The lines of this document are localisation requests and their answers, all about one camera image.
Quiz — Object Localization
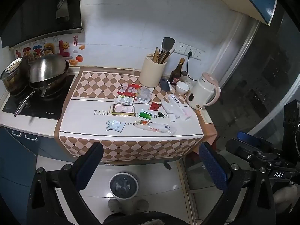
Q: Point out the steel pot with lid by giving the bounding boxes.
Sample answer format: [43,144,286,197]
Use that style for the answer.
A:
[0,57,30,96]

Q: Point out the round grey trash bin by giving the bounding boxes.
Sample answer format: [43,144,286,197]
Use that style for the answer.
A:
[108,172,139,200]

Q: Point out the green white sachet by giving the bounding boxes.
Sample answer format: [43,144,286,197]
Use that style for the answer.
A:
[138,108,153,121]

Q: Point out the green white small box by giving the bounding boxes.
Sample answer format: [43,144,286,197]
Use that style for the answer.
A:
[116,95,134,106]

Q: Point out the grey slipper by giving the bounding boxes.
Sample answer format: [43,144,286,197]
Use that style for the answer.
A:
[135,199,149,213]
[108,199,125,214]

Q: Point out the black range hood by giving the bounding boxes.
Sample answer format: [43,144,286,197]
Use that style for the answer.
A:
[0,0,85,48]

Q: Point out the long clear plastic wrapper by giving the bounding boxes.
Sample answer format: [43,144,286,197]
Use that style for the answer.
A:
[134,120,176,136]

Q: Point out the blue cream wall cabinet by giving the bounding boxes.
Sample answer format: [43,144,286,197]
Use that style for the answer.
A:
[192,0,278,26]

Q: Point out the glass sliding door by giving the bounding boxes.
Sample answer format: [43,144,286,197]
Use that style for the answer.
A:
[183,12,300,216]

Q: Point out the steel wok with lid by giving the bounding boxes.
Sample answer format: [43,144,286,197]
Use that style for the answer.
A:
[14,61,71,118]

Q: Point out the white pink electric kettle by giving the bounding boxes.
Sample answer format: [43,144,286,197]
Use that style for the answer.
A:
[186,72,221,110]

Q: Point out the blue kitchen cabinet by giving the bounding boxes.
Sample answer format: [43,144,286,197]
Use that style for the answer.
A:
[0,125,78,216]

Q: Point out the steel wok lid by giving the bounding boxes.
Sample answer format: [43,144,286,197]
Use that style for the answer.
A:
[28,48,69,83]

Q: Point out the black induction cooktop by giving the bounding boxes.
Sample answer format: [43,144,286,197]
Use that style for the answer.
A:
[2,74,78,120]

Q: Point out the grey spatula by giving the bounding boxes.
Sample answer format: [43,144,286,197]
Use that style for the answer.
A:
[160,37,176,55]

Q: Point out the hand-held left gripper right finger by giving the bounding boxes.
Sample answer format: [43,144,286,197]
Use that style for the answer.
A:
[199,142,276,225]

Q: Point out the person's dark fuzzy clothing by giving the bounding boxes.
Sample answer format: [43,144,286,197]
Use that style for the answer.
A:
[103,211,185,225]

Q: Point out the silver blue wrapper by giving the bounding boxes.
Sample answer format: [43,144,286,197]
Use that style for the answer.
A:
[105,120,126,132]

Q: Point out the dark blue phone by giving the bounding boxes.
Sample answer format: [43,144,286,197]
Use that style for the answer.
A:
[160,78,172,92]

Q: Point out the white pink toothpaste box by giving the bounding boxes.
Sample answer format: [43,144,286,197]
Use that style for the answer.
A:
[167,93,192,121]

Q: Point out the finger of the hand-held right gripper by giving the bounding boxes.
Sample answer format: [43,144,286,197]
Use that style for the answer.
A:
[237,132,267,149]
[226,138,261,163]

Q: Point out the black power cable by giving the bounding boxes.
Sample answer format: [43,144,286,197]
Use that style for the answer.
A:
[186,52,200,81]

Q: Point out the bunch of wooden chopsticks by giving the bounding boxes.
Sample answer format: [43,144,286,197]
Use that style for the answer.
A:
[152,47,176,64]

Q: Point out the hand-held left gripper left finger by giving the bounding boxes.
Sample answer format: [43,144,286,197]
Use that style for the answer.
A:
[27,142,105,225]

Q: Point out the dark sauce bottle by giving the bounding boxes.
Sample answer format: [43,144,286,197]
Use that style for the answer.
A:
[169,58,186,86]

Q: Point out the checkered brown table cloth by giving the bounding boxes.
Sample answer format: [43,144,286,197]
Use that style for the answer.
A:
[54,66,218,166]

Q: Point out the colourful wall stickers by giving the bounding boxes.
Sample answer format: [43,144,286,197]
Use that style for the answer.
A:
[14,40,86,66]

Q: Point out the white toothpaste tube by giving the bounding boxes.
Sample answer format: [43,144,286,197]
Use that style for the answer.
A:
[160,100,181,122]

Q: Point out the white cup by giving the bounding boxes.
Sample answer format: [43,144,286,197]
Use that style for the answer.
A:
[175,81,190,95]

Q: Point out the red clear sugar bag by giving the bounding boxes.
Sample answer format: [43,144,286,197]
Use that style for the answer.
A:
[117,83,154,103]

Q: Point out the cream utensil holder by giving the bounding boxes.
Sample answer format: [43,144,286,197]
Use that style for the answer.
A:
[139,55,167,88]

